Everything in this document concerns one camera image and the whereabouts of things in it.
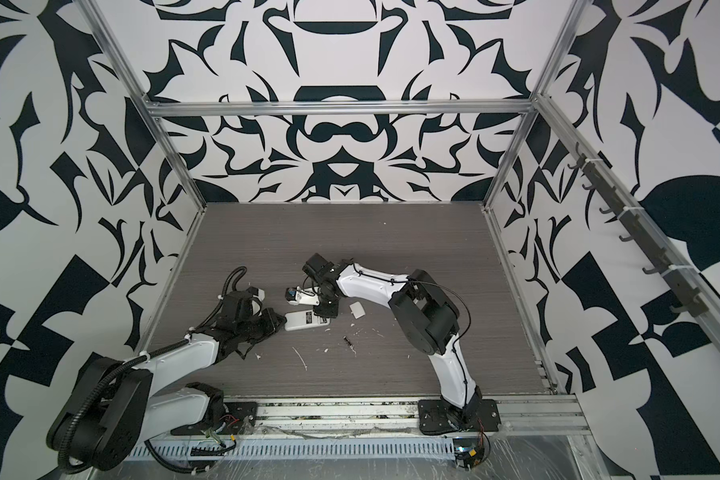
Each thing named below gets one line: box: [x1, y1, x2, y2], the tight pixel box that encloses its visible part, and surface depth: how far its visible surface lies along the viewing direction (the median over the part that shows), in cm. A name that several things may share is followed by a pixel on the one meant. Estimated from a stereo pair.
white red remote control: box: [284, 309, 331, 331], surface depth 91 cm
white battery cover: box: [349, 301, 366, 319], surface depth 94 cm
